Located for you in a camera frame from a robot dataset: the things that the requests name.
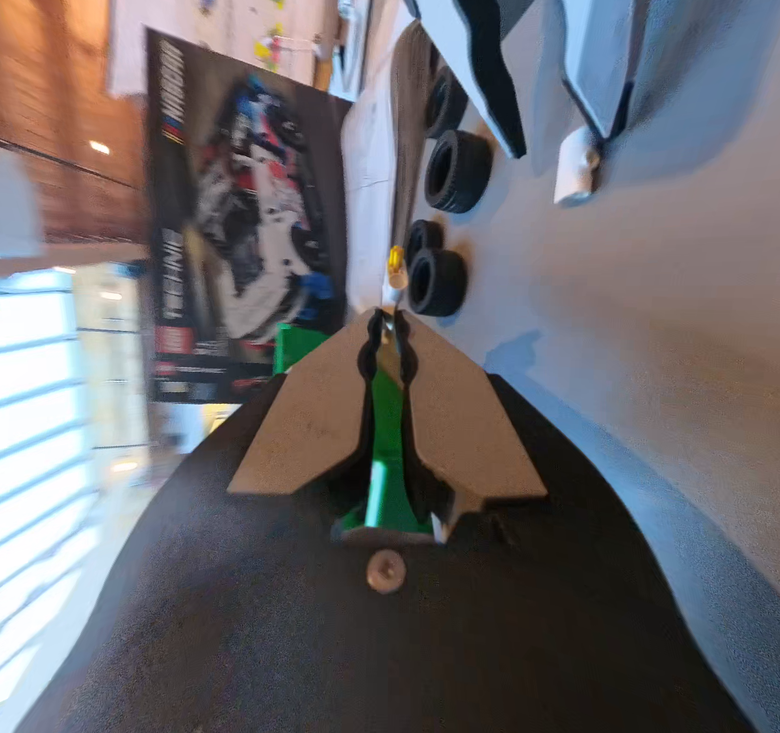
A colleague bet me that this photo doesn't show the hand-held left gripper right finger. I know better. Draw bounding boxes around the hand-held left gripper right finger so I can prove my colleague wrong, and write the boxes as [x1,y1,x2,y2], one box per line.
[393,309,549,542]

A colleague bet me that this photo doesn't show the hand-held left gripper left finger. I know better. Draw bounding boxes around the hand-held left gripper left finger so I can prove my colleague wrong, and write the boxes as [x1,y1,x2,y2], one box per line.
[227,308,381,497]

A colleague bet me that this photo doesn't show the green box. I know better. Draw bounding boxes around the green box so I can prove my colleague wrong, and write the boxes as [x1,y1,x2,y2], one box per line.
[271,320,435,544]

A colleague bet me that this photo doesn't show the white brick connector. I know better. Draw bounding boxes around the white brick connector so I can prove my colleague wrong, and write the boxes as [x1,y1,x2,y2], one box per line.
[553,127,604,207]
[383,267,410,344]

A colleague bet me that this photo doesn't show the white instruction booklet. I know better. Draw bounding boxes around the white instruction booklet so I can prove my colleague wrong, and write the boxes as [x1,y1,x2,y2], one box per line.
[340,20,440,316]

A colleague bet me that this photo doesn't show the grey desk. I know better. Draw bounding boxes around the grey desk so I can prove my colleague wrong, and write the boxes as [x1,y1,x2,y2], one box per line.
[341,0,780,733]

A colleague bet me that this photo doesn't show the black toy tyre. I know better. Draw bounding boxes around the black toy tyre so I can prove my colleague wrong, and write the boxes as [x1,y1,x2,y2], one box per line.
[425,130,493,215]
[405,219,446,265]
[407,249,469,318]
[423,66,470,140]

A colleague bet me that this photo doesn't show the dark cardboard box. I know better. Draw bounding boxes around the dark cardboard box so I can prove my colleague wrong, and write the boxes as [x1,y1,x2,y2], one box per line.
[145,26,355,406]

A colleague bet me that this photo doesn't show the white paper sheet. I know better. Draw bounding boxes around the white paper sheet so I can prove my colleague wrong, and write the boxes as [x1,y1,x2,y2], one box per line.
[108,0,343,98]

